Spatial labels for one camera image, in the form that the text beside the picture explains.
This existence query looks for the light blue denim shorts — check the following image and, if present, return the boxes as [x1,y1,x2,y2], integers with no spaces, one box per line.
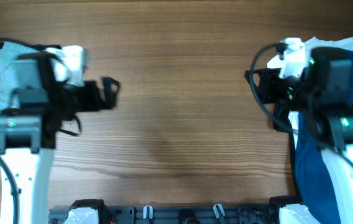
[0,42,48,119]

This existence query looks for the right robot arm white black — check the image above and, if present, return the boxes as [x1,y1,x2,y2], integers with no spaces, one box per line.
[244,38,353,223]

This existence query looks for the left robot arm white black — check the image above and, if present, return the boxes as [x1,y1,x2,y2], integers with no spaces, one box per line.
[0,45,121,223]

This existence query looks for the black garment under pile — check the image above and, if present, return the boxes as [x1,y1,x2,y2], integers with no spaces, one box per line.
[273,103,296,187]

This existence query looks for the white t-shirt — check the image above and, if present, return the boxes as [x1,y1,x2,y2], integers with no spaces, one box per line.
[267,37,353,129]

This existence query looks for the dark blue t-shirt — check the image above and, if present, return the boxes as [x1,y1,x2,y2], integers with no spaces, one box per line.
[295,51,353,224]

